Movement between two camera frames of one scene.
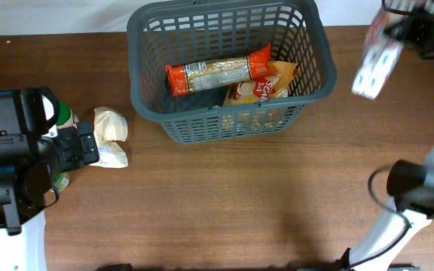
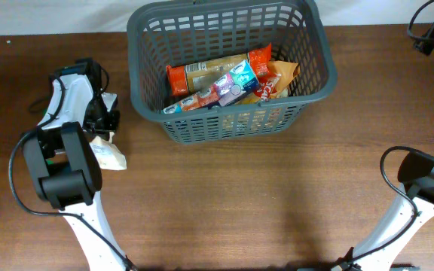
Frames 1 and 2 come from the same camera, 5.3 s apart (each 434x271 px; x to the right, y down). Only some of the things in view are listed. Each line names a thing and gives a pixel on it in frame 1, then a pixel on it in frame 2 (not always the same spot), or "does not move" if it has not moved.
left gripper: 81,151 -> 111,123
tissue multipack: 383,47 -> 239,80
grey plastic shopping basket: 164,35 does not move
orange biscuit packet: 183,79 does not move
